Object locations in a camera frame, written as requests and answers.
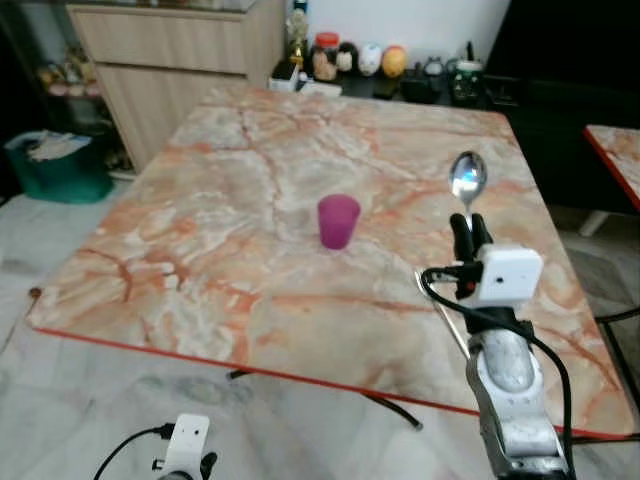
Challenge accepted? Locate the metal spoon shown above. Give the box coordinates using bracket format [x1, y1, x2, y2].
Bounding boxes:
[449, 151, 489, 221]

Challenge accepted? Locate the green white mug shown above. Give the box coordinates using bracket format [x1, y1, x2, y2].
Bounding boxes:
[450, 60, 486, 101]

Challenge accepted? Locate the light wooden cabinet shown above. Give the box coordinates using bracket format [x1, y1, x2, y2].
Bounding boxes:
[66, 0, 288, 171]

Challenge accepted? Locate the red lid plastic jar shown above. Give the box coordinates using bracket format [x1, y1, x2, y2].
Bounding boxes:
[311, 32, 341, 82]

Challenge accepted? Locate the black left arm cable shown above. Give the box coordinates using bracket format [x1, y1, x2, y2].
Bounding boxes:
[94, 424, 177, 480]

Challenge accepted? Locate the orange round plush toy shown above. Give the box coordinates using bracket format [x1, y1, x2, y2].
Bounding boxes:
[382, 45, 409, 79]

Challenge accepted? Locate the green plastic basin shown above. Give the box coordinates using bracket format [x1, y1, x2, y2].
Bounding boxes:
[4, 130, 114, 205]

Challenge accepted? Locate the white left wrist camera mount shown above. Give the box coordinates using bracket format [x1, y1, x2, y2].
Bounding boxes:
[158, 414, 212, 479]

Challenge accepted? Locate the dark display shelf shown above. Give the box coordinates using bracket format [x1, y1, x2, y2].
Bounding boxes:
[0, 0, 111, 141]

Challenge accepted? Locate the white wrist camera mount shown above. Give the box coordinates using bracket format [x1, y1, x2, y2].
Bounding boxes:
[470, 245, 545, 308]
[158, 414, 212, 479]

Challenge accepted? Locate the black haired plush doll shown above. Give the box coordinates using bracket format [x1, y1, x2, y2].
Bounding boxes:
[337, 42, 359, 75]

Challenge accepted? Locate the small white box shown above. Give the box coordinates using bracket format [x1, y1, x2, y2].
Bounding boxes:
[270, 60, 304, 93]

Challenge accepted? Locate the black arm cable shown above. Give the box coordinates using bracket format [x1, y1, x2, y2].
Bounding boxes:
[94, 424, 177, 480]
[419, 264, 573, 471]

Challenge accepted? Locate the black flat television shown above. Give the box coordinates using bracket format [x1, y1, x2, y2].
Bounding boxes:
[483, 0, 640, 86]

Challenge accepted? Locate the large marble dining table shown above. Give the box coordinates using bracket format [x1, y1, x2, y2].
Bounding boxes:
[25, 84, 639, 441]

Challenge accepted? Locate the tall gold teal trophy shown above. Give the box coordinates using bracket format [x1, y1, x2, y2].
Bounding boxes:
[286, 8, 310, 63]

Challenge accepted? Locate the small marble table red edge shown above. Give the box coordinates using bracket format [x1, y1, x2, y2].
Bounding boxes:
[583, 124, 640, 238]

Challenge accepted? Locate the purple plastic cup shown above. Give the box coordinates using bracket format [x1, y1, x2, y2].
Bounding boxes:
[317, 194, 362, 251]

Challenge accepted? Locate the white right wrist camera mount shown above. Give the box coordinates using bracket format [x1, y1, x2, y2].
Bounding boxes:
[470, 245, 545, 308]

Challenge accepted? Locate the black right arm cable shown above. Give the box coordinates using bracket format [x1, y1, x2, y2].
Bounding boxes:
[419, 264, 573, 471]

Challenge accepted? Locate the metal fork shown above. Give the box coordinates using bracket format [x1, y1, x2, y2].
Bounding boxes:
[414, 268, 471, 353]

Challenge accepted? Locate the black metal chair frame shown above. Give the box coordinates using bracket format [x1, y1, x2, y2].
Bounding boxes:
[595, 305, 640, 406]

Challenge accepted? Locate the white round plush toy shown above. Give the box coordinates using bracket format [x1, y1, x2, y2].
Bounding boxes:
[358, 43, 383, 77]

